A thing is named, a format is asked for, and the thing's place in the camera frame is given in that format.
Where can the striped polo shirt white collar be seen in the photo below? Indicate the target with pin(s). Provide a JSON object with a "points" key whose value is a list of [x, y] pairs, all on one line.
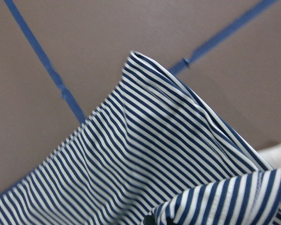
{"points": [[153, 153]]}

